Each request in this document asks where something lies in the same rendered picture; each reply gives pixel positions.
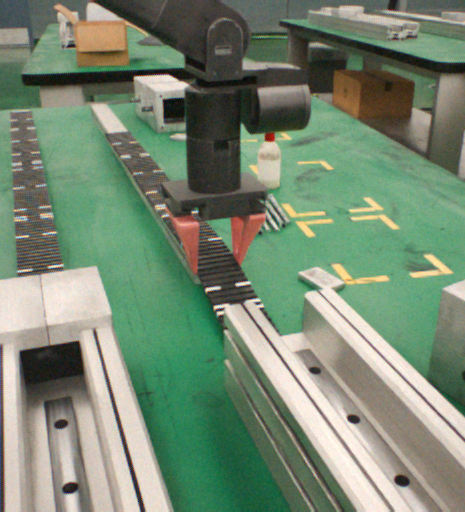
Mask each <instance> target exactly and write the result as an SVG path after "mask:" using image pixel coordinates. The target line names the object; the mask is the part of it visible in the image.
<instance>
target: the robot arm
mask: <svg viewBox="0 0 465 512"><path fill-rule="evenodd" d="M88 1H90V2H92V3H93V4H96V5H98V6H100V7H102V8H103V9H105V10H107V11H109V12H110V13H112V14H114V15H117V17H118V18H121V19H123V20H125V21H127V22H128V23H130V24H132V25H133V26H135V27H138V28H140V29H141V30H143V31H145V32H147V33H148V34H150V35H152V36H154V37H155V38H158V40H160V42H162V43H163V44H165V45H167V46H169V47H170V48H172V49H174V50H177V51H178V52H180V53H182V54H184V70H186V71H187V72H189V73H191V74H194V75H196V76H198V77H200V78H195V82H190V85H187V86H185V88H184V96H185V122H186V149H187V176H188V179H181V180H172V181H164V182H162V193H163V196H164V197H165V198H166V199H165V210H166V212H167V214H168V217H169V219H170V220H172V222H173V224H174V226H175V228H176V231H177V233H178V235H179V237H180V239H181V241H182V245H183V248H184V251H185V255H187V259H188V262H189V266H190V269H191V272H192V273H193V274H194V275H196V272H197V261H198V223H197V221H196V220H195V219H194V218H193V215H192V209H191V208H198V215H200V218H201V219H202V220H204V221H210V220H219V219H228V218H231V233H232V247H233V256H235V261H237V262H238V265H241V266H242V264H243V261H244V259H245V255H246V252H247V250H248V247H249V246H250V243H251V241H252V240H253V238H255V236H256V235H257V233H258V232H259V229H260V227H261V226H262V224H263V222H264V221H265V219H266V207H265V206H264V205H263V204H262V202H261V201H259V200H258V199H263V200H264V201H267V198H269V189H267V187H266V186H265V185H264V184H263V183H261V182H260V181H259V180H258V179H256V178H254V177H253V176H252V175H250V173H249V172H240V121H242V123H243V124H244V125H245V129H246V131H247V132H248V133H249V134H250V135H254V134H266V133H277V132H288V131H299V130H304V129H305V128H306V127H307V126H308V122H309V120H310V115H311V95H310V91H309V87H308V74H307V72H306V71H304V70H303V69H300V68H297V67H295V65H291V64H287V63H285V62H282V63H262V62H258V61H255V62H250V61H246V62H243V59H244V58H245V56H246V55H247V53H248V51H249V48H250V43H251V30H250V26H249V23H248V20H247V18H246V17H245V16H244V14H243V13H242V12H240V11H238V10H237V9H235V8H234V7H232V6H231V5H229V4H228V3H226V2H225V1H222V0H88ZM243 225H244V229H243ZM242 231H243V234H242ZM241 237H242V238H241Z"/></svg>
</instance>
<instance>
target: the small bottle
mask: <svg viewBox="0 0 465 512"><path fill-rule="evenodd" d="M264 140H265V143H263V144H262V146H261V148H260V149H259V154H258V180H259V181H260V182H261V183H263V184H264V185H265V186H266V187H267V189H269V190H276V189H278V187H279V179H280V149H279V148H278V146H277V144H276V143H275V133H266V134H265V135H264Z"/></svg>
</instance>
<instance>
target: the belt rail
mask: <svg viewBox="0 0 465 512"><path fill-rule="evenodd" d="M90 108H91V111H92V113H93V114H92V113H91V117H92V119H93V121H94V122H95V124H96V125H97V127H99V129H100V130H101V133H102V134H103V136H104V138H105V139H106V141H107V142H108V144H109V146H110V147H111V149H112V150H113V153H114V155H115V156H116V158H117V160H118V161H119V163H120V164H122V166H123V169H124V170H125V172H126V173H127V175H128V177H129V178H130V180H131V181H132V183H133V186H134V187H135V189H136V190H137V192H138V194H139V195H141V197H142V199H143V201H144V203H145V204H146V206H147V208H148V209H149V211H150V212H151V214H152V217H153V218H154V220H155V221H157V223H158V225H159V226H160V228H161V229H162V232H163V234H164V235H165V237H166V238H167V240H168V242H169V243H170V246H172V248H173V249H174V251H175V252H176V254H177V256H178V258H179V260H180V261H181V263H182V265H183V266H184V268H185V269H187V272H188V274H189V275H190V277H191V278H192V280H193V282H194V283H195V284H196V285H200V284H199V283H202V282H201V280H199V278H198V276H197V274H196V275H194V274H193V273H192V272H191V269H190V266H189V262H188V259H187V255H185V252H184V250H183V249H182V247H181V246H180V243H179V242H178V241H177V239H176V238H175V236H174V235H173V234H172V232H170V231H169V228H168V227H167V226H166V224H165V223H164V221H163V220H162V218H161V217H160V214H159V213H158V211H157V210H155V209H154V207H153V206H152V204H151V203H150V200H149V199H148V197H147V196H146V194H145V193H144V191H143V190H142V189H141V187H140V186H138V183H137V182H136V180H135V179H134V177H133V176H132V174H131V173H130V172H129V170H128V168H127V166H126V165H125V163H124V162H123V160H122V159H121V158H119V156H118V155H117V153H116V152H115V149H114V148H113V146H112V145H111V143H110V142H109V140H108V139H107V138H106V136H105V134H109V132H122V131H127V130H126V128H125V127H124V126H123V125H122V123H121V122H120V121H119V120H118V118H117V117H116V115H115V114H113V112H112V111H111V110H110V108H109V107H108V106H107V105H106V104H100V105H90Z"/></svg>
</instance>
